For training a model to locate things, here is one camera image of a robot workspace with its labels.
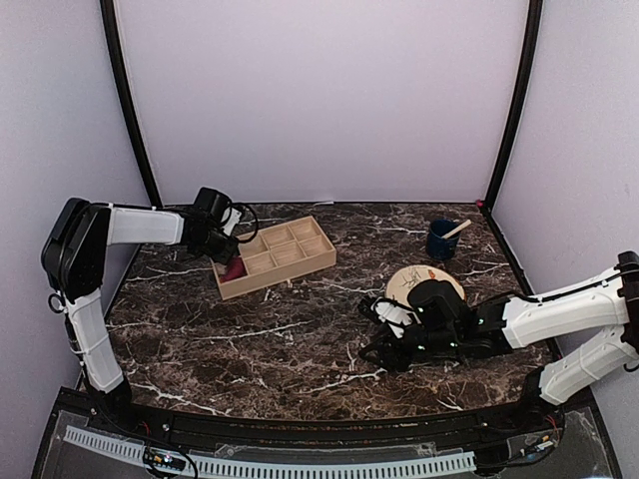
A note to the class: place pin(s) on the right black frame post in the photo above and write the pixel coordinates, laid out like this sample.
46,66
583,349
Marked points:
515,111

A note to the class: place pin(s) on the wooden compartment tray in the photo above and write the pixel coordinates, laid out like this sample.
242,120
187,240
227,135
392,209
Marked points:
278,254

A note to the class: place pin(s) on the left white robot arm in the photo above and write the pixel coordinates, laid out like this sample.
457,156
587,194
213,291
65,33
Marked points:
74,259

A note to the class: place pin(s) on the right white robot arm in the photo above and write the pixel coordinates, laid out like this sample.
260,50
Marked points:
510,321

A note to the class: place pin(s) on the black frame post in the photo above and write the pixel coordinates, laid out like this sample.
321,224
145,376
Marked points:
126,100
515,111

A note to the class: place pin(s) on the white slotted cable duct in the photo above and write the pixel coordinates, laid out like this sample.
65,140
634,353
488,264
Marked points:
235,461

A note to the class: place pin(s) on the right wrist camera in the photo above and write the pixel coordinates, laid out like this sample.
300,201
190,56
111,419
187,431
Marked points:
396,317

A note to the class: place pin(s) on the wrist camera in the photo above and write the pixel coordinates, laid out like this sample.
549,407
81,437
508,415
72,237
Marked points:
230,219
396,317

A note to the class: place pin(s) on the wooden stick in mug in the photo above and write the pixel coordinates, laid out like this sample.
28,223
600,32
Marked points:
459,228

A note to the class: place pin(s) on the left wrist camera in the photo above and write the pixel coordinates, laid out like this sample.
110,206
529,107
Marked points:
230,219

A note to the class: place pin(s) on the round painted wooden plate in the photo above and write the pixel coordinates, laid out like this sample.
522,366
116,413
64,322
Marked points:
405,279

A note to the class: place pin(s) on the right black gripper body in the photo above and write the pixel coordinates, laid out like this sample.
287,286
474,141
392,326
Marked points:
441,340

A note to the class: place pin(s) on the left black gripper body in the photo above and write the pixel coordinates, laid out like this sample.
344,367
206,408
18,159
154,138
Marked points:
213,250

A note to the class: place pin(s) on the left black frame post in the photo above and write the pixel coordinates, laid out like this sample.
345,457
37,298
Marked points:
126,100

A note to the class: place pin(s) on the black front rail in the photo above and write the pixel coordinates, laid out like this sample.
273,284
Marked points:
483,428

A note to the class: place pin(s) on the small circuit board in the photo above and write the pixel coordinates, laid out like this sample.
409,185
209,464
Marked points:
159,458

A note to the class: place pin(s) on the maroon striped sock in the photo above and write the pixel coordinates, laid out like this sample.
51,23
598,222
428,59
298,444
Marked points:
234,269

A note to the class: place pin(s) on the dark blue mug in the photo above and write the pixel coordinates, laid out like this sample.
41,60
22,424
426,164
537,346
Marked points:
437,247

